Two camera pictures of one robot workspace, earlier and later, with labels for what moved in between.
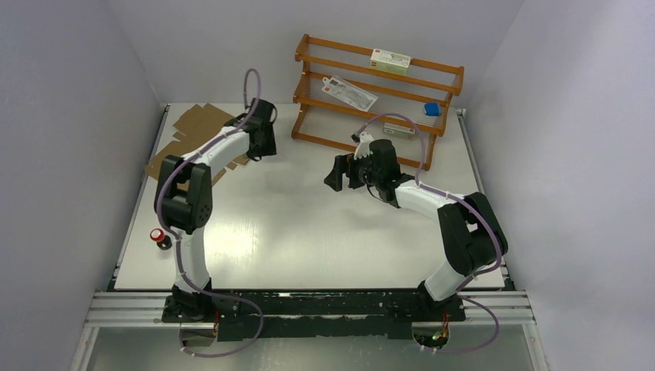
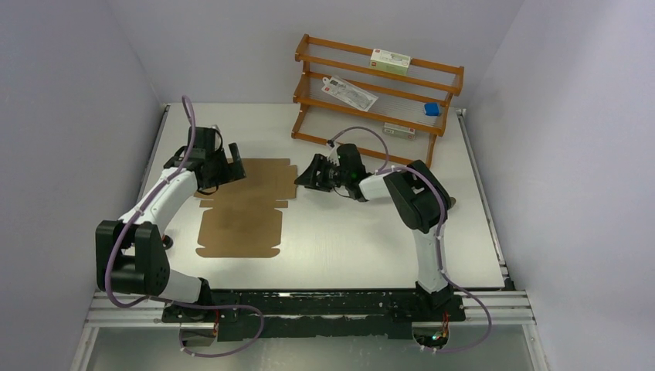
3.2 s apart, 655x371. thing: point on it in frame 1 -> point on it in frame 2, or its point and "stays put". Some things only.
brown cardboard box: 198,125 -> 242,220
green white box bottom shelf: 398,131 stays put
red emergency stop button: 163,241 stays put
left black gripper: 269,148 -> 226,175
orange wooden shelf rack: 343,90 stays put
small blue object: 432,109 stays put
